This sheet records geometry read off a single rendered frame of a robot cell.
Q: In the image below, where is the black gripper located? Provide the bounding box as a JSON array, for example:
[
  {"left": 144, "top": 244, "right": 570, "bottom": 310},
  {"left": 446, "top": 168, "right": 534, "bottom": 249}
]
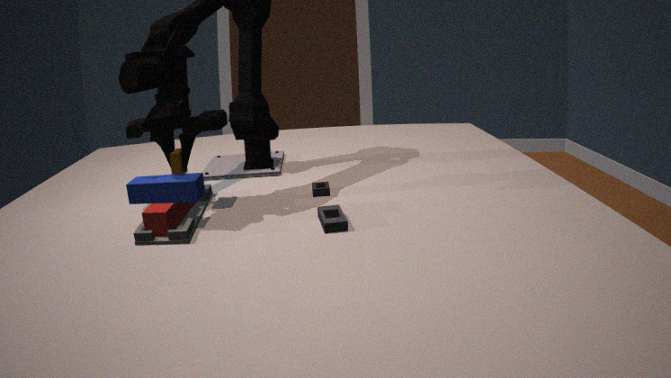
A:
[{"left": 126, "top": 83, "right": 228, "bottom": 172}]

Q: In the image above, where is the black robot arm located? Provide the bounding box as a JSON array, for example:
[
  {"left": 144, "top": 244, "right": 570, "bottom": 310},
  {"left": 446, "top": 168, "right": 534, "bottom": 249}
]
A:
[{"left": 119, "top": 0, "right": 279, "bottom": 171}]

